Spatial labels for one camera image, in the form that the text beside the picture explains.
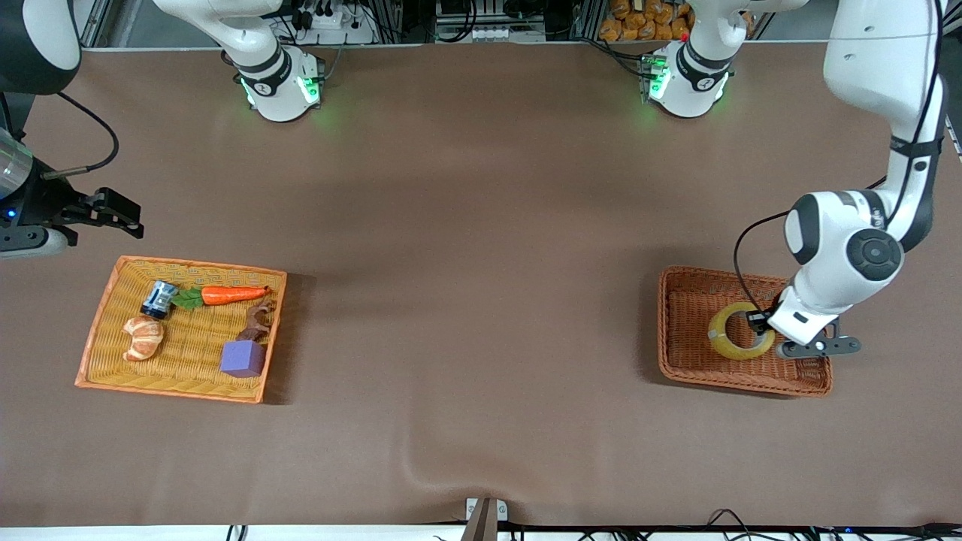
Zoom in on clear yellowish tape roll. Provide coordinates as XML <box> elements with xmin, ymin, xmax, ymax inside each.
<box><xmin>707</xmin><ymin>302</ymin><xmax>776</xmax><ymax>361</ymax></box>

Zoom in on small blue can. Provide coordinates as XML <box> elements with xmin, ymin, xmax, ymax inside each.
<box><xmin>140</xmin><ymin>280</ymin><xmax>180</xmax><ymax>320</ymax></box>

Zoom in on brown woven basket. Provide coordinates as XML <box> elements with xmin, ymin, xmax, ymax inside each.
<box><xmin>658</xmin><ymin>266</ymin><xmax>834</xmax><ymax>398</ymax></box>

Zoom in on toy croissant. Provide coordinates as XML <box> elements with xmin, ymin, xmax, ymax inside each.
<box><xmin>122</xmin><ymin>315</ymin><xmax>165</xmax><ymax>363</ymax></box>

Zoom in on orange toy carrot green leaves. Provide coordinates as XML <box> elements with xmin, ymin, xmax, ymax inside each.
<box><xmin>172</xmin><ymin>285</ymin><xmax>272</xmax><ymax>312</ymax></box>

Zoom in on yellow woven basket orange rim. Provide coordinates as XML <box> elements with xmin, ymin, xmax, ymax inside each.
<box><xmin>75</xmin><ymin>255</ymin><xmax>289</xmax><ymax>405</ymax></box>

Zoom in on brown toy lion figure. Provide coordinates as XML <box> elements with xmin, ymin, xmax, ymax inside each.
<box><xmin>237</xmin><ymin>300</ymin><xmax>277</xmax><ymax>343</ymax></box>

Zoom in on purple foam block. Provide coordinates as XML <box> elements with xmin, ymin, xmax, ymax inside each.
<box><xmin>219</xmin><ymin>340</ymin><xmax>267</xmax><ymax>379</ymax></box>

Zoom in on white power strip with plugs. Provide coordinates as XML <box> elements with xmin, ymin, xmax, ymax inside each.
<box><xmin>289</xmin><ymin>4</ymin><xmax>378</xmax><ymax>46</ymax></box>

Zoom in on pile of orange toy breads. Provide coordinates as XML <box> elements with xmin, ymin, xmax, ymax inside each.
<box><xmin>599</xmin><ymin>0</ymin><xmax>694</xmax><ymax>43</ymax></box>

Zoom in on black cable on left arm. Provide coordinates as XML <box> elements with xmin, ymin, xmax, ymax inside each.
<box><xmin>734</xmin><ymin>177</ymin><xmax>889</xmax><ymax>316</ymax></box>

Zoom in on black cables along table edge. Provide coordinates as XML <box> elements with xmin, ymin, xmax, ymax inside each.
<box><xmin>511</xmin><ymin>509</ymin><xmax>962</xmax><ymax>541</ymax></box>

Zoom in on metal table edge bracket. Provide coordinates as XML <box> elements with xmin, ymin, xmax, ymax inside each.
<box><xmin>460</xmin><ymin>497</ymin><xmax>510</xmax><ymax>541</ymax></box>

